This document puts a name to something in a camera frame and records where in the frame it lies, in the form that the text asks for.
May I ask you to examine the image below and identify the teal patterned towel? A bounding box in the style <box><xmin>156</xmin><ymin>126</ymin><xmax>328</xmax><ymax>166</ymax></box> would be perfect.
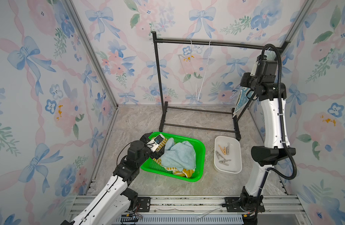
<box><xmin>233</xmin><ymin>87</ymin><xmax>253</xmax><ymax>116</ymax></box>

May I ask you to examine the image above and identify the light green towel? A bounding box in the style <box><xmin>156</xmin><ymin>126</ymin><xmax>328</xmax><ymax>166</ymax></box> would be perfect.
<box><xmin>159</xmin><ymin>138</ymin><xmax>197</xmax><ymax>171</ymax></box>

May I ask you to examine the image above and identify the yellow striped towel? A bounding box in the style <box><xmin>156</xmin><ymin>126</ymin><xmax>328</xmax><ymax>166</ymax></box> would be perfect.
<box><xmin>153</xmin><ymin>159</ymin><xmax>195</xmax><ymax>178</ymax></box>

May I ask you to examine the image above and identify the orange clothespin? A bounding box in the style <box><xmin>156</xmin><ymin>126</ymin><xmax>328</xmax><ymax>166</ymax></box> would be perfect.
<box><xmin>218</xmin><ymin>145</ymin><xmax>227</xmax><ymax>155</ymax></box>

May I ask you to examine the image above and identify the white wire hanger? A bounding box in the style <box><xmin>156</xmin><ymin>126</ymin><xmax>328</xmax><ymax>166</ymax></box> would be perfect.
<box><xmin>178</xmin><ymin>39</ymin><xmax>201</xmax><ymax>101</ymax></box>

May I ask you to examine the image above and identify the grey clothespin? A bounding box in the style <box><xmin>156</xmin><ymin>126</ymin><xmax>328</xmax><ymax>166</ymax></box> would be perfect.
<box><xmin>226</xmin><ymin>143</ymin><xmax>230</xmax><ymax>155</ymax></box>

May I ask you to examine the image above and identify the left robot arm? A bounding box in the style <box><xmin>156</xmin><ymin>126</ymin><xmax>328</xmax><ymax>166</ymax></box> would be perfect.
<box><xmin>61</xmin><ymin>133</ymin><xmax>167</xmax><ymax>225</ymax></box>

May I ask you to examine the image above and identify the green plastic basket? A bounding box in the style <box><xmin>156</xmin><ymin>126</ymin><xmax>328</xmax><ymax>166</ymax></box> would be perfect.
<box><xmin>141</xmin><ymin>132</ymin><xmax>205</xmax><ymax>182</ymax></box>

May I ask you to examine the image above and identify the black clothes rack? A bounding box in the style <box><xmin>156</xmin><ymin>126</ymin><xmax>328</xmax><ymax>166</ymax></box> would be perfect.
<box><xmin>151</xmin><ymin>31</ymin><xmax>291</xmax><ymax>141</ymax></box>

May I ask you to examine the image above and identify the white plastic bin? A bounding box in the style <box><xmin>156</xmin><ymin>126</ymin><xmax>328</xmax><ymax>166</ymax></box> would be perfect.
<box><xmin>214</xmin><ymin>136</ymin><xmax>243</xmax><ymax>174</ymax></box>

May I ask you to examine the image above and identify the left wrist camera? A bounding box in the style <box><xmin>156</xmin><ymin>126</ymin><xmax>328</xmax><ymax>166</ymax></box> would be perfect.
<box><xmin>147</xmin><ymin>134</ymin><xmax>165</xmax><ymax>152</ymax></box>

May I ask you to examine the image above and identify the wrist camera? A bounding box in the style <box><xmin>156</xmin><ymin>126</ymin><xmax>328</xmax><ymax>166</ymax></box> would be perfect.
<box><xmin>147</xmin><ymin>134</ymin><xmax>165</xmax><ymax>152</ymax></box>
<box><xmin>252</xmin><ymin>55</ymin><xmax>269</xmax><ymax>77</ymax></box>

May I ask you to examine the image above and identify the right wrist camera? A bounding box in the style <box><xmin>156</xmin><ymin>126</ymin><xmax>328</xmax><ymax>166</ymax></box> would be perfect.
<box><xmin>252</xmin><ymin>55</ymin><xmax>269</xmax><ymax>77</ymax></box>

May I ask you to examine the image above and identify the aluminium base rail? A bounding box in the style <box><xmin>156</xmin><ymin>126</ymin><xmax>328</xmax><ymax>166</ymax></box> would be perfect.
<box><xmin>62</xmin><ymin>194</ymin><xmax>312</xmax><ymax>225</ymax></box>

